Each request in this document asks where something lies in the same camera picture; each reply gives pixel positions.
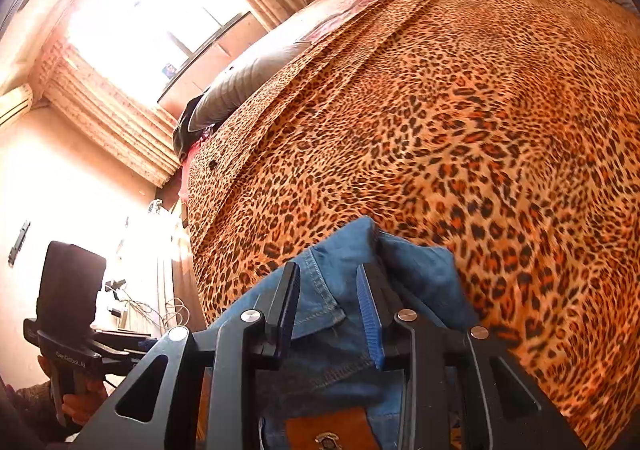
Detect white charging cables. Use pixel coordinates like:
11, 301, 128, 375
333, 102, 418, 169
105, 280, 191, 331

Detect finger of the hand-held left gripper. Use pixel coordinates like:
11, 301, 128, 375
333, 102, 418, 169
97, 330, 161, 366

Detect black cloth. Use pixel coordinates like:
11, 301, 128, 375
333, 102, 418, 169
172, 97, 211, 153

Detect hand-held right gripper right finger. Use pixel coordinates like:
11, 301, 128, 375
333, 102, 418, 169
356, 262, 586, 450

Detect person's left forearm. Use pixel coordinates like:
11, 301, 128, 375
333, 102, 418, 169
0, 372, 63, 450

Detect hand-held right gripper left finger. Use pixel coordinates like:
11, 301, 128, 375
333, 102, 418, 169
75, 262, 301, 450

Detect white air conditioner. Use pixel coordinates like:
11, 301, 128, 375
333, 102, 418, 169
0, 84, 35, 127

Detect pink floral bed sheet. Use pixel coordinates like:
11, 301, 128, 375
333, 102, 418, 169
272, 0, 488, 61

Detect leopard print blanket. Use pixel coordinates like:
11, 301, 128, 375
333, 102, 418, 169
182, 0, 640, 450

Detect grey ribbed pillow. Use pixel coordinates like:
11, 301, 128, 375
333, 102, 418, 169
190, 37, 321, 131

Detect person's left hand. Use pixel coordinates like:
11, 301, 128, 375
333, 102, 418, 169
60, 377, 108, 426

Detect blue denim pants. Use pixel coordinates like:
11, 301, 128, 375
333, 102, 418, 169
197, 216, 483, 450

